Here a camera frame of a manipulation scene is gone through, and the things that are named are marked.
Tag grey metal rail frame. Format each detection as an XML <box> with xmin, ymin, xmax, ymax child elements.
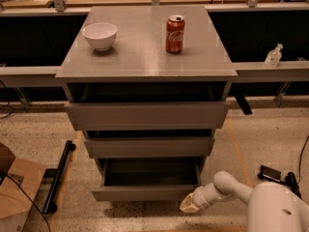
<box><xmin>1</xmin><ymin>5</ymin><xmax>309</xmax><ymax>102</ymax></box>

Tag grey top drawer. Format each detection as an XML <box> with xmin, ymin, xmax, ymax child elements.
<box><xmin>65</xmin><ymin>101</ymin><xmax>230</xmax><ymax>131</ymax></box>

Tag black cable right floor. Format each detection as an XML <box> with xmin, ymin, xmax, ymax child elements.
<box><xmin>271</xmin><ymin>142</ymin><xmax>309</xmax><ymax>187</ymax></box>

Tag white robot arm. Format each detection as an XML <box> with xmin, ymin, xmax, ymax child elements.
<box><xmin>180</xmin><ymin>171</ymin><xmax>309</xmax><ymax>232</ymax></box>

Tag grey middle drawer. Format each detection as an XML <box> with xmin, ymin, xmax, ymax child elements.
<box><xmin>84</xmin><ymin>135</ymin><xmax>213</xmax><ymax>159</ymax></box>

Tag grey bottom drawer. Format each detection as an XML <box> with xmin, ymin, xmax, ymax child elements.
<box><xmin>92</xmin><ymin>157</ymin><xmax>201</xmax><ymax>201</ymax></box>

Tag red cola can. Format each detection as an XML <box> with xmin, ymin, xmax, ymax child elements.
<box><xmin>165</xmin><ymin>14</ymin><xmax>185</xmax><ymax>53</ymax></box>

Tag grey drawer cabinet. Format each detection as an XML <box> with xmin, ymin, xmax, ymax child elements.
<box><xmin>55</xmin><ymin>5</ymin><xmax>239</xmax><ymax>166</ymax></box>

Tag black bar stand right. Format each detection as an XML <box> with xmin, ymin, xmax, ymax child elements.
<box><xmin>285</xmin><ymin>172</ymin><xmax>301</xmax><ymax>198</ymax></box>

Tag black bar stand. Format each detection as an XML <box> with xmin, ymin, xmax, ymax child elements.
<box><xmin>285</xmin><ymin>172</ymin><xmax>301</xmax><ymax>198</ymax></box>
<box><xmin>42</xmin><ymin>140</ymin><xmax>76</xmax><ymax>215</ymax></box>

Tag white ceramic bowl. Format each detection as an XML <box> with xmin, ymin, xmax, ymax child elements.
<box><xmin>82</xmin><ymin>22</ymin><xmax>118</xmax><ymax>51</ymax></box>

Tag black cable on box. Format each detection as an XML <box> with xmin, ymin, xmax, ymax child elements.
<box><xmin>0</xmin><ymin>170</ymin><xmax>52</xmax><ymax>232</ymax></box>

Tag small black device on floor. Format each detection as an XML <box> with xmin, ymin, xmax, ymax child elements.
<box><xmin>258</xmin><ymin>165</ymin><xmax>281</xmax><ymax>183</ymax></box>

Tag grey drawer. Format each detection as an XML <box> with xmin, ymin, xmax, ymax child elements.
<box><xmin>92</xmin><ymin>157</ymin><xmax>201</xmax><ymax>201</ymax></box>
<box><xmin>84</xmin><ymin>135</ymin><xmax>213</xmax><ymax>159</ymax></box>
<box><xmin>65</xmin><ymin>101</ymin><xmax>230</xmax><ymax>131</ymax></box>

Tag black bar stand left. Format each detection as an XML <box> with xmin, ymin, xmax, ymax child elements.
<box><xmin>42</xmin><ymin>140</ymin><xmax>76</xmax><ymax>215</ymax></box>

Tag cardboard box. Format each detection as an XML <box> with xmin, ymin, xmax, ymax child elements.
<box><xmin>0</xmin><ymin>143</ymin><xmax>46</xmax><ymax>232</ymax></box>

